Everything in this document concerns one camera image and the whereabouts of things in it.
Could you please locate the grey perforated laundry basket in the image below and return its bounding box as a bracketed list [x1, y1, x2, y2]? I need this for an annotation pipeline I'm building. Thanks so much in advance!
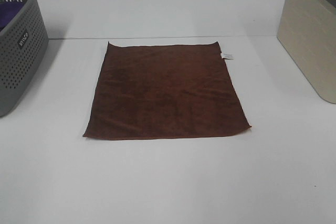
[1, 0, 49, 116]

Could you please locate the white towel care label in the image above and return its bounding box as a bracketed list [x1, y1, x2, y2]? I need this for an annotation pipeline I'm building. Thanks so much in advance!
[220, 53, 233, 60]

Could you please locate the beige storage bin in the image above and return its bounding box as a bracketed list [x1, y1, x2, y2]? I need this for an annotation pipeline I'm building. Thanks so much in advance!
[277, 0, 335, 103]

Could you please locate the purple cloth in basket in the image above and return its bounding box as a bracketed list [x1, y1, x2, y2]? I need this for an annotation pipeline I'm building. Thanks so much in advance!
[0, 2, 24, 30]

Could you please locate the brown towel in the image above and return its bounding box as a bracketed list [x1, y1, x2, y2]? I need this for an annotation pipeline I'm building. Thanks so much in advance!
[84, 42, 250, 141]

